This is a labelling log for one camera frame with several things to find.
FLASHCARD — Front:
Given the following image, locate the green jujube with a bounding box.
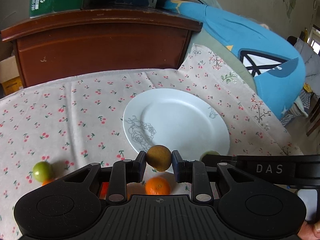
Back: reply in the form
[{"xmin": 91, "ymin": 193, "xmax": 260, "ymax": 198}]
[
  {"xmin": 200, "ymin": 151, "xmax": 220, "ymax": 161},
  {"xmin": 33, "ymin": 161, "xmax": 54, "ymax": 183}
]

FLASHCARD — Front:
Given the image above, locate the red cherry tomato top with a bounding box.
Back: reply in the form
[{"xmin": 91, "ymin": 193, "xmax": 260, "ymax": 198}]
[{"xmin": 99, "ymin": 182, "xmax": 109, "ymax": 199}]

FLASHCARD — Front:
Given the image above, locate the brown kiwi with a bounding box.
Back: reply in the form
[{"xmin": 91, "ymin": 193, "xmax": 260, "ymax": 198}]
[{"xmin": 146, "ymin": 145, "xmax": 172, "ymax": 172}]

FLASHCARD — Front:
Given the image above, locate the small orange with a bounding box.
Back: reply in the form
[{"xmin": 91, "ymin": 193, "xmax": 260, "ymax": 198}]
[{"xmin": 42, "ymin": 179, "xmax": 55, "ymax": 186}]

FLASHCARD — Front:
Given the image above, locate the right hand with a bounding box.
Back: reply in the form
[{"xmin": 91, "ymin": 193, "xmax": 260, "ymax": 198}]
[{"xmin": 298, "ymin": 221, "xmax": 320, "ymax": 240}]

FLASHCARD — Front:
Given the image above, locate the white floral plate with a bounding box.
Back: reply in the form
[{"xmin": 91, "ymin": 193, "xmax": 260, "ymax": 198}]
[{"xmin": 123, "ymin": 88, "xmax": 230, "ymax": 161}]

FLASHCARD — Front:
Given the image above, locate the blue shark plush pillow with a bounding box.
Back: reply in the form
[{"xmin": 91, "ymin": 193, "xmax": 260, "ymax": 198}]
[{"xmin": 164, "ymin": 0, "xmax": 306, "ymax": 119}]

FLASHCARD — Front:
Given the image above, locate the grey jacket on chair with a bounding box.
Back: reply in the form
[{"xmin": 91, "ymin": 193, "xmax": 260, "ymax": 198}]
[{"xmin": 295, "ymin": 38, "xmax": 319, "ymax": 85}]

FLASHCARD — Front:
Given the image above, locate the dark wooden cabinet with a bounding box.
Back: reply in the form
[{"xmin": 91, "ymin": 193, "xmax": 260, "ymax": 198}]
[{"xmin": 1, "ymin": 8, "xmax": 202, "ymax": 87}]

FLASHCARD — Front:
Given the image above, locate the brown cardboard box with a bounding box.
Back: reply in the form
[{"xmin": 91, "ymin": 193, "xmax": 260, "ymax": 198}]
[{"xmin": 0, "ymin": 56, "xmax": 23, "ymax": 95}]

